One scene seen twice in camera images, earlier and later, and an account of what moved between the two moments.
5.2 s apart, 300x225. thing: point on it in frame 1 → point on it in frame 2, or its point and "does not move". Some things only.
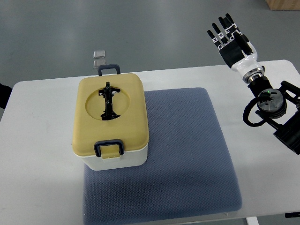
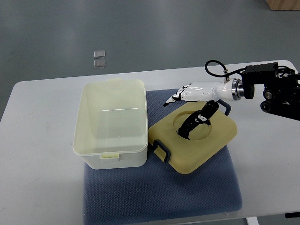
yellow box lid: (130, 103) → (206, 142)
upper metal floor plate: (98, 54) does not move
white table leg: (252, 221) does not move
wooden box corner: (283, 4) does not move
